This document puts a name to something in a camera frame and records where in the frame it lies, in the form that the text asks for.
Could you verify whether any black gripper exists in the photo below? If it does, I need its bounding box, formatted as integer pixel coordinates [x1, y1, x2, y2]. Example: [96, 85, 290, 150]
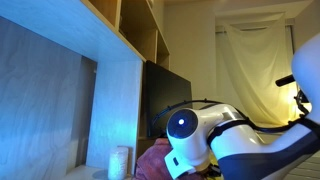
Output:
[199, 162, 223, 178]

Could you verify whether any orange pink terry towel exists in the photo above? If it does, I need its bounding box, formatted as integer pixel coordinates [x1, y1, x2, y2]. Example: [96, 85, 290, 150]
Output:
[133, 137, 208, 180]

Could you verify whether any black computer monitor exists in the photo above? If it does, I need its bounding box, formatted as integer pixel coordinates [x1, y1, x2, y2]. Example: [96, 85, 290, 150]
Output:
[143, 59, 194, 139]

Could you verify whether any white candle jar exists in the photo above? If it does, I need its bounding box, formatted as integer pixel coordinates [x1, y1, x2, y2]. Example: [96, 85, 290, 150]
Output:
[107, 145, 130, 180]

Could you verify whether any white radiator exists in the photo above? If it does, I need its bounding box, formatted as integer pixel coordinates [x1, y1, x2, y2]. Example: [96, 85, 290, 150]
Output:
[283, 154, 320, 180]

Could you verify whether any wooden shelf unit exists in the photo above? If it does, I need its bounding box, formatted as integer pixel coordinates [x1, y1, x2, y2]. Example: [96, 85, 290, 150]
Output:
[0, 0, 171, 180]

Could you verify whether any white curtain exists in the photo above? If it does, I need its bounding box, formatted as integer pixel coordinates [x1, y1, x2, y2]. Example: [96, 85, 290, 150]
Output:
[216, 14, 298, 126]

